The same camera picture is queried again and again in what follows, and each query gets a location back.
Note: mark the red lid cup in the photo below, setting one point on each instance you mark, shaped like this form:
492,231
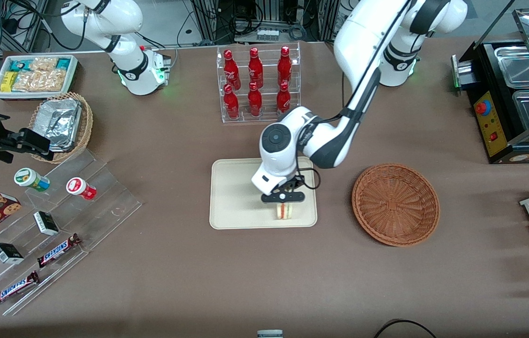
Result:
79,188

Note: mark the large clear cracker bag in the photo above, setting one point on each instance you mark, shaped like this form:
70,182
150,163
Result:
41,80

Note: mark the white snack bin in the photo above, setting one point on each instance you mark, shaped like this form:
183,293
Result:
72,75

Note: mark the white power strip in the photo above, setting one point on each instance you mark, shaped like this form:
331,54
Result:
267,34

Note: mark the Snickers chocolate bar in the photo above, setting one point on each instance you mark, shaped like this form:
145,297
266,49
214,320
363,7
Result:
14,288
57,250

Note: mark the black food warmer cabinet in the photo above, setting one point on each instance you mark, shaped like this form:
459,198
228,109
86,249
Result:
499,141

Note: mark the green lid cup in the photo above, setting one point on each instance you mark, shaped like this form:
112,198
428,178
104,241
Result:
29,178

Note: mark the brown wicker basket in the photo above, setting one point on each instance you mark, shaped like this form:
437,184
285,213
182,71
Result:
395,204

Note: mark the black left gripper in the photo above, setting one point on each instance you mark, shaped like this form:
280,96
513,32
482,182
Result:
294,184

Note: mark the small clear cracker bag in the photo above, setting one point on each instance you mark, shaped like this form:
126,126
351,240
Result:
43,64

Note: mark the clear acrylic stepped display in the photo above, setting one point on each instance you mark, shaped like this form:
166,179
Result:
104,206

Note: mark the light wicker basket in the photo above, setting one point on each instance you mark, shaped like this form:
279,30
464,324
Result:
87,126

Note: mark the small grey edge device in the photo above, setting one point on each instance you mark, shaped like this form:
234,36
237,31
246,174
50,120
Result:
270,334

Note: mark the teal snack pack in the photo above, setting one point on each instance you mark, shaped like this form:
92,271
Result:
63,63
20,65

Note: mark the red drink bottle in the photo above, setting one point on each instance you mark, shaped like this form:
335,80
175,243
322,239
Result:
283,98
255,101
231,70
255,68
231,103
284,65

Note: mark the aluminium foil containers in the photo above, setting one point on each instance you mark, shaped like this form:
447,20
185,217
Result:
60,122

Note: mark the cream plastic tray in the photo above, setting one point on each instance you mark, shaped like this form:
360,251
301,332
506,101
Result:
236,197

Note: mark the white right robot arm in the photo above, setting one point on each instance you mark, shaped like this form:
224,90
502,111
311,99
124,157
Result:
123,19

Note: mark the small black box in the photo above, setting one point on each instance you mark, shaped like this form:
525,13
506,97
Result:
7,253
46,223

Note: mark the triangular sandwich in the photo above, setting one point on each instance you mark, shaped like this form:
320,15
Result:
284,212

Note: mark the yellow snack pack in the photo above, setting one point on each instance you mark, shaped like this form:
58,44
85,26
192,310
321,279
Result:
8,82

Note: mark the clear acrylic bottle rack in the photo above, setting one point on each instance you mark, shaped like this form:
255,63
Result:
269,117

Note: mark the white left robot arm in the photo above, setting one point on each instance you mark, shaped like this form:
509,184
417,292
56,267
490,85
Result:
363,42

